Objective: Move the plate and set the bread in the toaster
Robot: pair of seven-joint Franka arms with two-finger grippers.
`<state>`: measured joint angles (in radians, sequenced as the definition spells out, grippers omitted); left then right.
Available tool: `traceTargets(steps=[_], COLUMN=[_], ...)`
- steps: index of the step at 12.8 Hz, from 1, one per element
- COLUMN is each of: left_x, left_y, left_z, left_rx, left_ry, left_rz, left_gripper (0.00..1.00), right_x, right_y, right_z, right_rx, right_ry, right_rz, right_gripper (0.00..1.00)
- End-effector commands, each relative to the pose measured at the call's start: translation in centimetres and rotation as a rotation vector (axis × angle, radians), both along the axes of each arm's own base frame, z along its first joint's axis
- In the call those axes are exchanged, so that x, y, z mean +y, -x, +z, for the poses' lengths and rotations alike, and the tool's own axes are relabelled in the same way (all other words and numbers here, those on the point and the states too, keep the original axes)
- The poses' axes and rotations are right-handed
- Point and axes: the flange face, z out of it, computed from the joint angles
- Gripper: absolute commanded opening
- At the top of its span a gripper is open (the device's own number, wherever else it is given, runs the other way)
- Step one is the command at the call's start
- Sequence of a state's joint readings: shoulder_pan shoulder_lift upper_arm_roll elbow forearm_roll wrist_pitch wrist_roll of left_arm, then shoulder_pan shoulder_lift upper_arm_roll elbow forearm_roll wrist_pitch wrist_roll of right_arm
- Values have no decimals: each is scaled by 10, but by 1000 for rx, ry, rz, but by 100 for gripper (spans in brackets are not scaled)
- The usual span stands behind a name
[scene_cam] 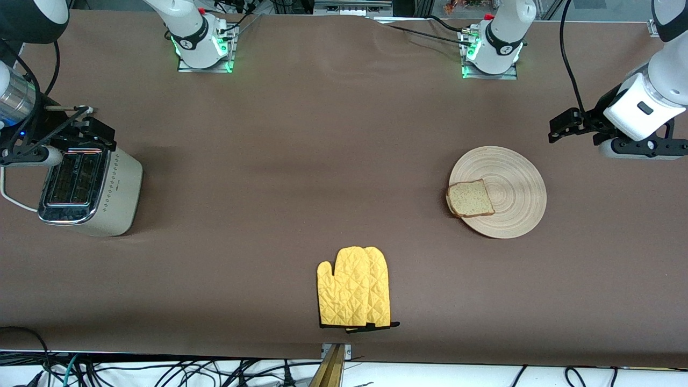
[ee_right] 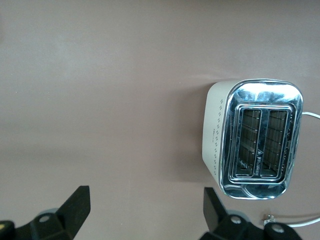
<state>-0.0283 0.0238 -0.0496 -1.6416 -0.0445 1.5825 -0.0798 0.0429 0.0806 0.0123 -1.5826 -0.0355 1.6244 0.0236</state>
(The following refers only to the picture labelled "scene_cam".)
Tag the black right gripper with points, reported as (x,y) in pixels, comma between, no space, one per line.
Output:
(49,127)

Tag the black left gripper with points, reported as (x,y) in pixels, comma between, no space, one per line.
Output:
(601,114)

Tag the round wooden plate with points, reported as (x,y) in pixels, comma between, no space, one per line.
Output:
(516,188)

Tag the slice of brown bread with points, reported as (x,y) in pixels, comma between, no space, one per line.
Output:
(470,199)

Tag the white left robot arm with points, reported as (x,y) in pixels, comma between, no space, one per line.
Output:
(645,102)

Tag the cream and chrome toaster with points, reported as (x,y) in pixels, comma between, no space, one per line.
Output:
(121,188)

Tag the thin beige stick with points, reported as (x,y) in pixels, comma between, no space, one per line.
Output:
(64,108)

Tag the brown table cover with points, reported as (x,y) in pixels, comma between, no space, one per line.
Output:
(322,134)

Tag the yellow quilted oven mitt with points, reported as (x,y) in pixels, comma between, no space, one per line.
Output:
(346,285)
(381,290)

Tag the grey metal box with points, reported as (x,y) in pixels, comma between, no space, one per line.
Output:
(349,8)

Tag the gold aluminium profile bar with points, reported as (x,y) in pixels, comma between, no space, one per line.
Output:
(330,371)

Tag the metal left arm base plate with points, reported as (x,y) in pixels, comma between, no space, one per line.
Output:
(508,75)

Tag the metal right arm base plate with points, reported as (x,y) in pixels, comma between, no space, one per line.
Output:
(185,67)

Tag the small metal bracket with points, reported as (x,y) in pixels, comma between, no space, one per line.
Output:
(348,352)

